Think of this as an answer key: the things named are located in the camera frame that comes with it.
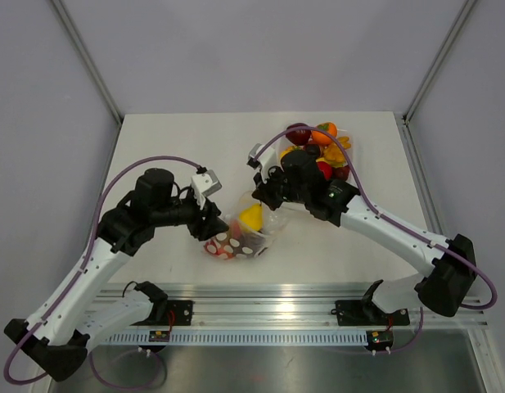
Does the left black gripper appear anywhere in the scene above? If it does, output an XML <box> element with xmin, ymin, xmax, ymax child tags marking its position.
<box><xmin>151</xmin><ymin>191</ymin><xmax>229</xmax><ymax>242</ymax></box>

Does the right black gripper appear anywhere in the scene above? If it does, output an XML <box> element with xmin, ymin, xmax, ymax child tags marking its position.
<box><xmin>254</xmin><ymin>163</ymin><xmax>309</xmax><ymax>212</ymax></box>

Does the white plastic food tray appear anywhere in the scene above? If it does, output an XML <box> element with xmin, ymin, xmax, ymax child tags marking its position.
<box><xmin>277</xmin><ymin>127</ymin><xmax>353</xmax><ymax>163</ymax></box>

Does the yellow lemon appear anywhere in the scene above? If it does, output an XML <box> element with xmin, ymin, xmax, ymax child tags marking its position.
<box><xmin>238</xmin><ymin>203</ymin><xmax>263</xmax><ymax>232</ymax></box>

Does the clear zip top bag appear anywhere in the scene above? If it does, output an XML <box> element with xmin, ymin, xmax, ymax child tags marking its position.
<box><xmin>203</xmin><ymin>192</ymin><xmax>294</xmax><ymax>260</ymax></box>

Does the purple grape bunch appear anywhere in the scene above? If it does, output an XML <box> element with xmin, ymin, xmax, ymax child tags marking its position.
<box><xmin>234</xmin><ymin>232</ymin><xmax>269</xmax><ymax>258</ymax></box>

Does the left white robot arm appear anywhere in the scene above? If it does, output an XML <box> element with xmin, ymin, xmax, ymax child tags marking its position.
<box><xmin>4</xmin><ymin>168</ymin><xmax>228</xmax><ymax>382</ymax></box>

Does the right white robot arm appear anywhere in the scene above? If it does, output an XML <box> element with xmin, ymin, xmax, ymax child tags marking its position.
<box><xmin>247</xmin><ymin>150</ymin><xmax>476</xmax><ymax>325</ymax></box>

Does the yellow orange bell pepper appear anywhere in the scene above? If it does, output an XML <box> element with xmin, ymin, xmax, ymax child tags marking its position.
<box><xmin>279</xmin><ymin>150</ymin><xmax>291</xmax><ymax>163</ymax></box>

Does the dark purple plum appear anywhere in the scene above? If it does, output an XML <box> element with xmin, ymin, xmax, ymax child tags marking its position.
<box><xmin>304</xmin><ymin>144</ymin><xmax>322</xmax><ymax>159</ymax></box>

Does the dark red fig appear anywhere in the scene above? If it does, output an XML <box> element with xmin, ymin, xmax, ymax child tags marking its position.
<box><xmin>332</xmin><ymin>165</ymin><xmax>350</xmax><ymax>181</ymax></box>

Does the dark red apple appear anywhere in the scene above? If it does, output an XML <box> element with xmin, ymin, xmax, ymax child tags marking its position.
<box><xmin>285</xmin><ymin>123</ymin><xmax>312</xmax><ymax>147</ymax></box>

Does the orange persimmon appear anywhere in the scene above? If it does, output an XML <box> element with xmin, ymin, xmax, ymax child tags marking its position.
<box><xmin>311</xmin><ymin>122</ymin><xmax>338</xmax><ymax>147</ymax></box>

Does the left small circuit board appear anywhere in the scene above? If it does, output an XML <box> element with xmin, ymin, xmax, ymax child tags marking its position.
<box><xmin>149</xmin><ymin>330</ymin><xmax>170</xmax><ymax>342</ymax></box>

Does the small circuit board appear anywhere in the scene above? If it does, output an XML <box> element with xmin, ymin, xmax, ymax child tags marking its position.
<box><xmin>367</xmin><ymin>330</ymin><xmax>394</xmax><ymax>349</ymax></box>
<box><xmin>149</xmin><ymin>330</ymin><xmax>170</xmax><ymax>342</ymax></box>

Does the right small circuit board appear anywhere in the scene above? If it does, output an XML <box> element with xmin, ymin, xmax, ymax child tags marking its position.
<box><xmin>367</xmin><ymin>330</ymin><xmax>394</xmax><ymax>349</ymax></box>

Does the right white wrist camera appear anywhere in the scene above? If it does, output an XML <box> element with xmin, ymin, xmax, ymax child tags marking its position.
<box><xmin>247</xmin><ymin>143</ymin><xmax>277</xmax><ymax>183</ymax></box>

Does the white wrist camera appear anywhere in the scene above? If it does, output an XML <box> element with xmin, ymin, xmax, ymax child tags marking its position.
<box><xmin>247</xmin><ymin>143</ymin><xmax>277</xmax><ymax>183</ymax></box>
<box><xmin>191</xmin><ymin>169</ymin><xmax>223</xmax><ymax>210</ymax></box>

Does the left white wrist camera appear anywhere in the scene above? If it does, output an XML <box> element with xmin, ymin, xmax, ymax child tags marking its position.
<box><xmin>191</xmin><ymin>169</ymin><xmax>223</xmax><ymax>210</ymax></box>

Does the aluminium mounting rail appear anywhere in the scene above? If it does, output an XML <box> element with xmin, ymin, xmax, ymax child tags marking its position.
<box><xmin>85</xmin><ymin>283</ymin><xmax>489</xmax><ymax>330</ymax></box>

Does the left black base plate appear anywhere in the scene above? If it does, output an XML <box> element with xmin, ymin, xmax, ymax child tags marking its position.
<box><xmin>133</xmin><ymin>300</ymin><xmax>194</xmax><ymax>327</ymax></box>

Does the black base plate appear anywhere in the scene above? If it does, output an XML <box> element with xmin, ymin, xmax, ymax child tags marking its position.
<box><xmin>330</xmin><ymin>300</ymin><xmax>410</xmax><ymax>327</ymax></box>
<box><xmin>133</xmin><ymin>300</ymin><xmax>194</xmax><ymax>327</ymax></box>

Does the white slotted cable duct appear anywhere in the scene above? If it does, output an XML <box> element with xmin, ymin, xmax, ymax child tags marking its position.
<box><xmin>103</xmin><ymin>329</ymin><xmax>367</xmax><ymax>346</ymax></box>

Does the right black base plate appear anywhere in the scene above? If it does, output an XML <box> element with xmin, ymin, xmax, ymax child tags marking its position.
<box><xmin>330</xmin><ymin>300</ymin><xmax>410</xmax><ymax>327</ymax></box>

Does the right aluminium frame post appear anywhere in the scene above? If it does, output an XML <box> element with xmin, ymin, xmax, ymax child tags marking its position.
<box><xmin>402</xmin><ymin>0</ymin><xmax>480</xmax><ymax>126</ymax></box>

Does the aluminium frame post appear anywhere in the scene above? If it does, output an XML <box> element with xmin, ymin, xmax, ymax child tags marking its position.
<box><xmin>48</xmin><ymin>0</ymin><xmax>124</xmax><ymax>129</ymax></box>
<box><xmin>402</xmin><ymin>0</ymin><xmax>480</xmax><ymax>126</ymax></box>

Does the left aluminium frame post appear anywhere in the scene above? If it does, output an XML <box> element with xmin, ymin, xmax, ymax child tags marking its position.
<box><xmin>48</xmin><ymin>0</ymin><xmax>124</xmax><ymax>129</ymax></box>

